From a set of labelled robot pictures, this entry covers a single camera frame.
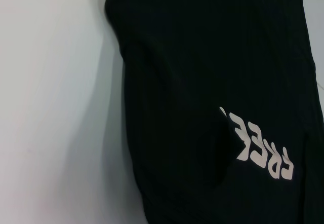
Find black t-shirt with FREE print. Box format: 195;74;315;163
104;0;324;224

